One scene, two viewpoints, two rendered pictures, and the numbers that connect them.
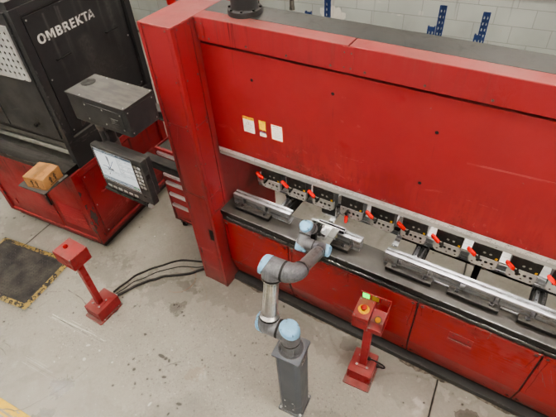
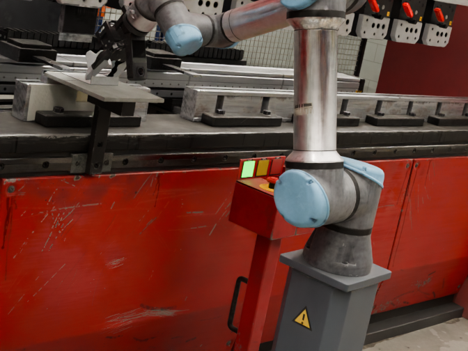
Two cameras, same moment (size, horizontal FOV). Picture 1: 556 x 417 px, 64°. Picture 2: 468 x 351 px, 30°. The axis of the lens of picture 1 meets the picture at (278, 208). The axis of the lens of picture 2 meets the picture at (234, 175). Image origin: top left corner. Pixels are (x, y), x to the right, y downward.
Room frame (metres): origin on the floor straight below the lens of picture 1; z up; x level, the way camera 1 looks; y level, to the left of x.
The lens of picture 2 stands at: (1.31, 1.80, 1.38)
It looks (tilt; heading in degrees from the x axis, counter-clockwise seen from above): 14 degrees down; 279
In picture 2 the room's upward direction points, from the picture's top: 11 degrees clockwise
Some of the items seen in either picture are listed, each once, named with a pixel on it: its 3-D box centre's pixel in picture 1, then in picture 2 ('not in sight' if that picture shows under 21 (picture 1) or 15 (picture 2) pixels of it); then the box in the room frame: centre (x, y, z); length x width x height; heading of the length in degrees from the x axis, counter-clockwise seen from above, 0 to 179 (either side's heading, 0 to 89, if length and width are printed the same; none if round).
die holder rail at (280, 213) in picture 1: (262, 206); not in sight; (2.44, 0.11, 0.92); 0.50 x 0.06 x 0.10; 55
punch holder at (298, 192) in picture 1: (299, 185); not in sight; (2.25, -0.15, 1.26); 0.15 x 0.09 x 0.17; 55
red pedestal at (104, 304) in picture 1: (87, 280); not in sight; (2.27, 1.57, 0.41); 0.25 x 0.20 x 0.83; 145
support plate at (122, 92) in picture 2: (318, 238); (103, 87); (2.00, -0.25, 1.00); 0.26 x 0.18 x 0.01; 145
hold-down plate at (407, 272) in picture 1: (408, 273); (242, 119); (1.73, -0.80, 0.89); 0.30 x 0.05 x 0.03; 55
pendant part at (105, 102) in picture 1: (127, 148); not in sight; (2.45, 0.96, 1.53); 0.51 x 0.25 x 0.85; 56
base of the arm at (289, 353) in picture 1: (290, 343); (341, 241); (1.34, -0.01, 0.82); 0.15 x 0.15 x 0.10
